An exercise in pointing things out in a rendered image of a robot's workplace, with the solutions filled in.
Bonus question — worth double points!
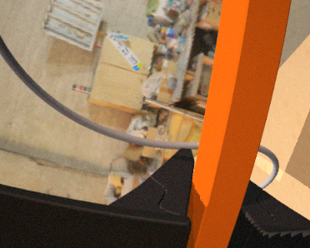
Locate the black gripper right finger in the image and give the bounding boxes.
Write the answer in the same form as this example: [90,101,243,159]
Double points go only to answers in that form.
[227,179,310,248]

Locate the orange handle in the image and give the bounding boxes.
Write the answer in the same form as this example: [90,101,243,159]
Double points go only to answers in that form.
[186,0,291,248]

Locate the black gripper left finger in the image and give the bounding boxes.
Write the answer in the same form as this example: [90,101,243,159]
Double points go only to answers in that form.
[0,147,195,248]

